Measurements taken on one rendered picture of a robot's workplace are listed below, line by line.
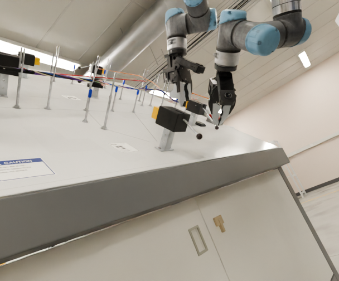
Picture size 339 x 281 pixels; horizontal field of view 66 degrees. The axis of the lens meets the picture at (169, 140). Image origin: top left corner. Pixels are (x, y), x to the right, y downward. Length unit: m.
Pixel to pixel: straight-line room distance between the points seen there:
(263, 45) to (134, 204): 0.50
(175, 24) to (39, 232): 0.86
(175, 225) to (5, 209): 0.31
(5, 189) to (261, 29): 0.63
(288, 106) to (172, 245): 8.73
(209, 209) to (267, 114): 8.66
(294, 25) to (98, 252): 0.72
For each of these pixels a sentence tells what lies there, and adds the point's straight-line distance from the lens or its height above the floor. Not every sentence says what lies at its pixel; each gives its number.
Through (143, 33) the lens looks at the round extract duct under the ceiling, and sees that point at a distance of 3.50.
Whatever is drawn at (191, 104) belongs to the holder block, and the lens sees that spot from 0.96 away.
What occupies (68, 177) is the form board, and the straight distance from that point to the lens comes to 0.42.
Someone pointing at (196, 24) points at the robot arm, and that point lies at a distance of 1.02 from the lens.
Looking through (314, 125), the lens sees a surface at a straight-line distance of 8.98.
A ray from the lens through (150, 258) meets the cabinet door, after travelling 0.48.
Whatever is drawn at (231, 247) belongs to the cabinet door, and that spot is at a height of 0.67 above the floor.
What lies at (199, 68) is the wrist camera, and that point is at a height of 1.21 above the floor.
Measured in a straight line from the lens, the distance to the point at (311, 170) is 8.99.
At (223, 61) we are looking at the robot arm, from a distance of 0.84.
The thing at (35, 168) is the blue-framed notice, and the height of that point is 0.91.
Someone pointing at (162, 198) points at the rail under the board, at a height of 0.81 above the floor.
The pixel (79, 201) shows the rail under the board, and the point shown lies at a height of 0.84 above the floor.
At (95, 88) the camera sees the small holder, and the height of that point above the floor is 1.31.
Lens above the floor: 0.77
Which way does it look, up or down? 16 degrees up
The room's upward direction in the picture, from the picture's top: 23 degrees counter-clockwise
